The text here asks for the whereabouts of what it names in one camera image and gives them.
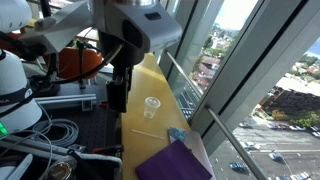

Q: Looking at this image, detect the grey metal handrail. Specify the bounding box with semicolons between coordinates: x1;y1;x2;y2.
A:
204;104;269;180
164;49;205;100

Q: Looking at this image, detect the white plastic bar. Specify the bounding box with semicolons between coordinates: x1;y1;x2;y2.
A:
0;153;34;180

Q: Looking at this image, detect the coiled black cable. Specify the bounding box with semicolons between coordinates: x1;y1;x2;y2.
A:
28;74;62;98

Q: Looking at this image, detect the wooden desk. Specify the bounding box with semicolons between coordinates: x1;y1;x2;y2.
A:
74;28;101;43

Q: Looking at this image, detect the thin white straw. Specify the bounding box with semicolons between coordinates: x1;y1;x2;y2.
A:
131;129;167;141

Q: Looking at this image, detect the round metallic object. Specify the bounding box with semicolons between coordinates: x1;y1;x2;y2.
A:
42;155;78;180

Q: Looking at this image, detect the clear plastic cup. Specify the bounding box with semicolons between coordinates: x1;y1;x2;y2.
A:
143;96;162;120

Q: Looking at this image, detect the thin white cable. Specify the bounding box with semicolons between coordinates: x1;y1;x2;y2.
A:
0;129;54;180

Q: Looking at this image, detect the aluminium extrusion bar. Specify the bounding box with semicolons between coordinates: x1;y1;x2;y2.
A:
33;93;98;112

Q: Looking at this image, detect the white paper sheet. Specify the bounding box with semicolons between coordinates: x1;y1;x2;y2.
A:
167;126;217;180

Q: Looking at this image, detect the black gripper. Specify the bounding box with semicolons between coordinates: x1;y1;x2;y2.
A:
98;30;135;113

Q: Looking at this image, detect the black camera stand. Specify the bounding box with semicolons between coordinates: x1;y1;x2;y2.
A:
74;39;101;90

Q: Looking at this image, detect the black perforated breadboard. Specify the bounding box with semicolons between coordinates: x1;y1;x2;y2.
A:
39;106;123;158

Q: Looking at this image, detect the silver metal rail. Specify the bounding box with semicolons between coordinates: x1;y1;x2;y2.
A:
0;134;88;158

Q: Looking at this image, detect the purple cloth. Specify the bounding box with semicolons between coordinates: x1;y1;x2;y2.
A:
134;139;213;180

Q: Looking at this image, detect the coiled grey cable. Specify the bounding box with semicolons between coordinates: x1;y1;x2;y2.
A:
31;118;80;148

